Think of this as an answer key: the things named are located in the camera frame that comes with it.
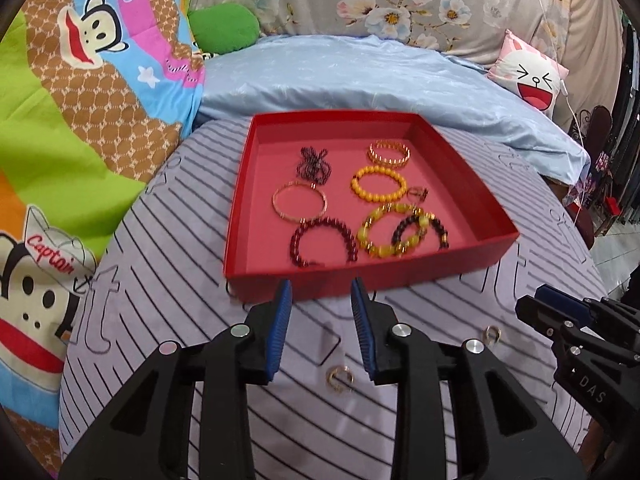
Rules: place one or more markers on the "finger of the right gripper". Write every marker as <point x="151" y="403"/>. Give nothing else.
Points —
<point x="585" y="311"/>
<point x="547" y="321"/>

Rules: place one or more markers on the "red tray box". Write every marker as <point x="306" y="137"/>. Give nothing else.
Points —
<point x="390" y="227"/>

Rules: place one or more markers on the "pink cartoon face cushion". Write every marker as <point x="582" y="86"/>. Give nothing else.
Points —
<point x="528" y="73"/>

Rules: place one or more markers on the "gold chain bangle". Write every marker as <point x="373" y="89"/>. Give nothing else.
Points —
<point x="388" y="153"/>

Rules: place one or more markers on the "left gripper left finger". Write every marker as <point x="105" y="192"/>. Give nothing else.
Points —
<point x="143" y="432"/>

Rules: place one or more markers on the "grey floral bedsheet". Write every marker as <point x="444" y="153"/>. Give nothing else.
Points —
<point x="585" y="36"/>

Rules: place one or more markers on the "colourful cartoon monkey blanket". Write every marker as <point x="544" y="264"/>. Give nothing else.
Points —
<point x="95" y="96"/>

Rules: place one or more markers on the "light blue duvet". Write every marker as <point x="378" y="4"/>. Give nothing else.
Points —
<point x="284" y="73"/>

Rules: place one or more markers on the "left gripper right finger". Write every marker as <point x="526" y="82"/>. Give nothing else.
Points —
<point x="500" y="431"/>

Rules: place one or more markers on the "thin gold bangle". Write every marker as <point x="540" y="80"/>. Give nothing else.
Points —
<point x="299" y="201"/>

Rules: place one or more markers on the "green plush pillow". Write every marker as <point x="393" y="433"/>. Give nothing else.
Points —
<point x="224" y="28"/>

